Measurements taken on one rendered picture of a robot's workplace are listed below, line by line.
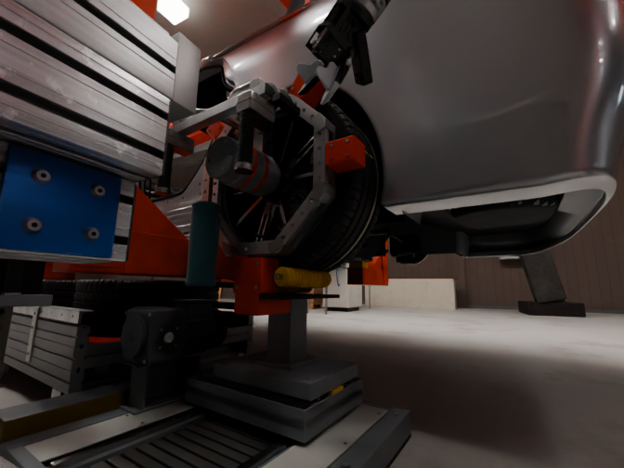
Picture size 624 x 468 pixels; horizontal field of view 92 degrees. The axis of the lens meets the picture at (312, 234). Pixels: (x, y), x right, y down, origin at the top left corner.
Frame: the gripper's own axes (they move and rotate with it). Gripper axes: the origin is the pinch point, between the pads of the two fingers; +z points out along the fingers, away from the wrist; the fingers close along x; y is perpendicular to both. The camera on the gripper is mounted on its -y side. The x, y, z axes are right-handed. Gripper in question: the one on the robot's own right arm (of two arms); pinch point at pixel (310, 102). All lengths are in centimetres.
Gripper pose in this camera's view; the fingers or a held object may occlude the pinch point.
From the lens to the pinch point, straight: 77.3
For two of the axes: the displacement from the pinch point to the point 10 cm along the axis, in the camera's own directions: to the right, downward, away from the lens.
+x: 3.5, 5.0, -7.9
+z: -6.0, 7.7, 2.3
